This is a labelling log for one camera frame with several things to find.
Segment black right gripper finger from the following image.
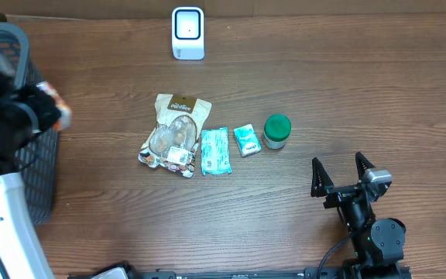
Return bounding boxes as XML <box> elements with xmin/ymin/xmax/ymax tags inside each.
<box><xmin>310</xmin><ymin>157</ymin><xmax>334</xmax><ymax>198</ymax></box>
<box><xmin>355</xmin><ymin>152</ymin><xmax>376</xmax><ymax>181</ymax></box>

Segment orange snack packet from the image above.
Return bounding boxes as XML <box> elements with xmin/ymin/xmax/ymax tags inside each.
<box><xmin>37</xmin><ymin>81</ymin><xmax>73</xmax><ymax>131</ymax></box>

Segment small teal tissue pack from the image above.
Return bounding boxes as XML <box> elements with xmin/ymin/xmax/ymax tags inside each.
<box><xmin>234</xmin><ymin>124</ymin><xmax>262</xmax><ymax>157</ymax></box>

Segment long teal wipes pack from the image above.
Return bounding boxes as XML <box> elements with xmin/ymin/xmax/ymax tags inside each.
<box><xmin>201</xmin><ymin>127</ymin><xmax>232</xmax><ymax>175</ymax></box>

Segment brown snack pouch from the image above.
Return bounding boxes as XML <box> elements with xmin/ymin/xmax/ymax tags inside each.
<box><xmin>138</xmin><ymin>94</ymin><xmax>212</xmax><ymax>178</ymax></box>

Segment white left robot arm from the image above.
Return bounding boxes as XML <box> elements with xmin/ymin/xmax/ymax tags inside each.
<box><xmin>0</xmin><ymin>54</ymin><xmax>72</xmax><ymax>278</ymax></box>

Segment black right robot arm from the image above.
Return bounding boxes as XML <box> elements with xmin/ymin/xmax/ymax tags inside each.
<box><xmin>305</xmin><ymin>152</ymin><xmax>412</xmax><ymax>279</ymax></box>

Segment white barcode scanner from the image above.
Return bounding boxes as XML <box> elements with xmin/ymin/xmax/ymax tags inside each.
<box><xmin>171</xmin><ymin>6</ymin><xmax>205</xmax><ymax>60</ymax></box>

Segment grey plastic basket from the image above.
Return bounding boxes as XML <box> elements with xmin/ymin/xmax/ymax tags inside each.
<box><xmin>0</xmin><ymin>22</ymin><xmax>60</xmax><ymax>224</ymax></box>

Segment green lid jar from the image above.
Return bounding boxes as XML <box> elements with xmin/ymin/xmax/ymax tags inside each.
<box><xmin>263</xmin><ymin>114</ymin><xmax>292</xmax><ymax>150</ymax></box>

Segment black cable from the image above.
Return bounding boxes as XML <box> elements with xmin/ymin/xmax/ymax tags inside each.
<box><xmin>316</xmin><ymin>230</ymin><xmax>354</xmax><ymax>279</ymax></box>

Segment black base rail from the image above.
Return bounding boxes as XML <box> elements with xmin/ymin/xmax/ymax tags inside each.
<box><xmin>139</xmin><ymin>267</ymin><xmax>348</xmax><ymax>279</ymax></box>

